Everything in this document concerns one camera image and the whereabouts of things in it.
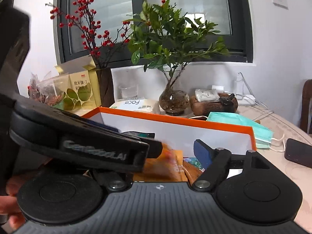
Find green leafy plant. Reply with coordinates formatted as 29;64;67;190
123;0;231;93

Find teal face mask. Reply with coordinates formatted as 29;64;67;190
206;111;286;152

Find white charger plug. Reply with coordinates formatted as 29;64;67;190
235;72;245;96

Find person's left hand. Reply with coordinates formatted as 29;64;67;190
0;173;28;231

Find orange cardboard box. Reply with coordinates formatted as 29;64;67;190
80;106;257;184

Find green printed packet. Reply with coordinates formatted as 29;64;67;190
184;156;207;171

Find white cable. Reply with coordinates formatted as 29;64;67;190
241;77;275;123

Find dark framed window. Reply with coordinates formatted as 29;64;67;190
53;0;254;66

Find beige marble desktop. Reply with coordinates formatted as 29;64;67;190
171;97;312;234

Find white packet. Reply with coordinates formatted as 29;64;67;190
195;88;219;102

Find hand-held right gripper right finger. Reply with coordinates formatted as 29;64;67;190
192;139;277;192

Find clear drinking glass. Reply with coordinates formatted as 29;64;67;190
118;84;139;101

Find white power strip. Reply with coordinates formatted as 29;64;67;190
237;94;257;107

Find black phone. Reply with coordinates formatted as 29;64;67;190
284;138;312;169

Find red berry branches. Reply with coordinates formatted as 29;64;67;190
45;0;132;69

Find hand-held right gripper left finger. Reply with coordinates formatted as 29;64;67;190
92;169;132;192

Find brown wooden chair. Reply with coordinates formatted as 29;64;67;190
299;79;312;135

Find round glass vase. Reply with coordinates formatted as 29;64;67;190
159;87;190;115

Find carved wooden bowl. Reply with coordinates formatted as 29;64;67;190
189;92;239;118

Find orange white sachet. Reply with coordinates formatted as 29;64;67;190
133;143;184;183

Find yellow green carton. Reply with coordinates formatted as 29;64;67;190
55;57;102;110

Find clear bag of dried fruit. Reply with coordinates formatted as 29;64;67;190
44;76;67;107
28;72;55;106

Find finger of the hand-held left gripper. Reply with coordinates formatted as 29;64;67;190
83;117;120;134
140;138;163;159

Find white tissue pack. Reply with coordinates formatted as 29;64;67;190
109;98;161;115

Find brown wooden vase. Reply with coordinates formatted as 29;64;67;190
96;67;115;108

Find black clip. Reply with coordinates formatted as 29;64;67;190
218;93;236;106

